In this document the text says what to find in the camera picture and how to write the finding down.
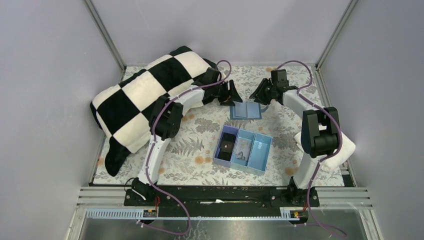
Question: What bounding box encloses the teal leather card holder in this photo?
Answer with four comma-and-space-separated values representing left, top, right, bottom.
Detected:
229, 102, 269, 120

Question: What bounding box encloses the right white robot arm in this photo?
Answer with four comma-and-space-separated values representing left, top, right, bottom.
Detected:
250, 69, 342, 206

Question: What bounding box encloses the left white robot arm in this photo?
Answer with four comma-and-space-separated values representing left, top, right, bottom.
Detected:
127, 67, 243, 202

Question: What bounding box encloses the black card in box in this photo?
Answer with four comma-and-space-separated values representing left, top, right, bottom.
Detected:
217, 151, 233, 162

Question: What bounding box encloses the VIP card in box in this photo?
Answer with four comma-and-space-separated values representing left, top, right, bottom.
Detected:
235, 151, 248, 161

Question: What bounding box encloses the light blue middle box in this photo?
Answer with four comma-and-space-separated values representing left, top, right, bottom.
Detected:
230, 129, 256, 172

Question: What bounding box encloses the light blue box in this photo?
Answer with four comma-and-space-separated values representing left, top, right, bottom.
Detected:
247, 133, 273, 176
230, 129, 256, 172

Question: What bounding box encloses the light blue right box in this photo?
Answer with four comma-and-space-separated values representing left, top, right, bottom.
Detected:
247, 133, 273, 176

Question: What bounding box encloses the purple open box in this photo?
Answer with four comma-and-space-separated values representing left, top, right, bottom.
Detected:
213, 125, 239, 168

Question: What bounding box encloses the floral patterned table mat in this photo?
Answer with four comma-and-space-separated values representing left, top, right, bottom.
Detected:
90, 65, 345, 187

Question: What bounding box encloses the white folded towel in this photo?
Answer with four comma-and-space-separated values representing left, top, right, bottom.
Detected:
294, 131, 356, 175

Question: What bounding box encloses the black white checkered blanket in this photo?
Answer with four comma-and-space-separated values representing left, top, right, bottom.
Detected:
89, 45, 217, 177

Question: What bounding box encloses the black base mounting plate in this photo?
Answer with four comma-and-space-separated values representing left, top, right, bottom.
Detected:
124, 185, 320, 218

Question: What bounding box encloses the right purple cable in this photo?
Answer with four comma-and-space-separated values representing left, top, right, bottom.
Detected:
276, 60, 349, 239

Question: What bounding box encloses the purple cable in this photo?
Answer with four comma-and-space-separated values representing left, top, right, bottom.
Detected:
276, 60, 349, 239
136, 60, 233, 237

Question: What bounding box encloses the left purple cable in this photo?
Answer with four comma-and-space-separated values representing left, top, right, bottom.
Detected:
136, 60, 233, 237

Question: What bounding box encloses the aluminium frame rail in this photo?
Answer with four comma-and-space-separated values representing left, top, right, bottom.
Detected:
77, 186, 373, 209

